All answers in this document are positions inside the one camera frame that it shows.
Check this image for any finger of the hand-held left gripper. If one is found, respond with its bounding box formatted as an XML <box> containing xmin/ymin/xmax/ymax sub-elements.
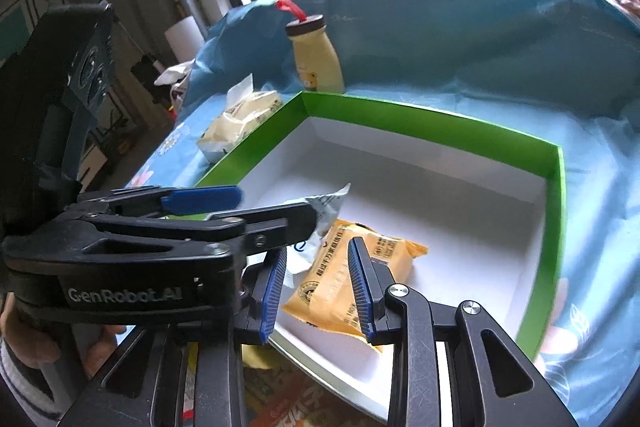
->
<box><xmin>2</xmin><ymin>202</ymin><xmax>321</xmax><ymax>266</ymax></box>
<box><xmin>65</xmin><ymin>185</ymin><xmax>244</xmax><ymax>220</ymax></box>

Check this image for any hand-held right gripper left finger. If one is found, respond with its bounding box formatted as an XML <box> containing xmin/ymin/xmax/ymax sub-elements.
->
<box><xmin>60</xmin><ymin>247</ymin><xmax>289</xmax><ymax>427</ymax></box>

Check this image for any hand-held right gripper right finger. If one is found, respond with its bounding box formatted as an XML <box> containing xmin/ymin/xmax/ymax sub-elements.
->
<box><xmin>347</xmin><ymin>236</ymin><xmax>581</xmax><ymax>427</ymax></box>

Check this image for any orange yellow snack packet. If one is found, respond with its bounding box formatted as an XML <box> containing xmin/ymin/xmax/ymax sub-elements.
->
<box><xmin>281</xmin><ymin>219</ymin><xmax>430</xmax><ymax>355</ymax></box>

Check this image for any white grey snack packet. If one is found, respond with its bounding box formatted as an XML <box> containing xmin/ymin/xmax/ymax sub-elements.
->
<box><xmin>290</xmin><ymin>183</ymin><xmax>352</xmax><ymax>275</ymax></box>

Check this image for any orange printed snack packet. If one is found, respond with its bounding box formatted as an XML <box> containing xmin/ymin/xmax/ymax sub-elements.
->
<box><xmin>187</xmin><ymin>347</ymin><xmax>381</xmax><ymax>427</ymax></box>

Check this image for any green cardboard box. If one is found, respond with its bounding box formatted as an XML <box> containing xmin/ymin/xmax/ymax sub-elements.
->
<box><xmin>192</xmin><ymin>91</ymin><xmax>568</xmax><ymax>423</ymax></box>

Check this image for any person's left forearm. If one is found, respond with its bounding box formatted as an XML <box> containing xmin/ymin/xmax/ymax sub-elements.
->
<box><xmin>0</xmin><ymin>342</ymin><xmax>57</xmax><ymax>427</ymax></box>

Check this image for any person's left hand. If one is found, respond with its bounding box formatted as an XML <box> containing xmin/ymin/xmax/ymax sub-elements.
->
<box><xmin>0</xmin><ymin>294</ymin><xmax>127</xmax><ymax>378</ymax></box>

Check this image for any pale yellow bread packet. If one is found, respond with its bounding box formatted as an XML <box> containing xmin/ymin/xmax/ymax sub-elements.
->
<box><xmin>196</xmin><ymin>74</ymin><xmax>284</xmax><ymax>162</ymax></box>

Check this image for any white plastic bag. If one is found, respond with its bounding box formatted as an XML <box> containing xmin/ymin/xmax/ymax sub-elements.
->
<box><xmin>154</xmin><ymin>61</ymin><xmax>196</xmax><ymax>88</ymax></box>

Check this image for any black stand base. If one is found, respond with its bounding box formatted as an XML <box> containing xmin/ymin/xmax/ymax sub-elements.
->
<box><xmin>131</xmin><ymin>54</ymin><xmax>163</xmax><ymax>85</ymax></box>

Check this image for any white cylinder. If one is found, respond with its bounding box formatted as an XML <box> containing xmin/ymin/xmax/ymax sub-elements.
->
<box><xmin>165</xmin><ymin>18</ymin><xmax>206</xmax><ymax>62</ymax></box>

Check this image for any yellow bottle with brown cap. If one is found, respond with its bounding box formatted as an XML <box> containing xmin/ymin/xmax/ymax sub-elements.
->
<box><xmin>276</xmin><ymin>0</ymin><xmax>347</xmax><ymax>94</ymax></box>

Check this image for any blue quilt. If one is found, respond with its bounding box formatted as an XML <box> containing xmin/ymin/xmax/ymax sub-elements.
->
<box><xmin>187</xmin><ymin>0</ymin><xmax>640</xmax><ymax>132</ymax></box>

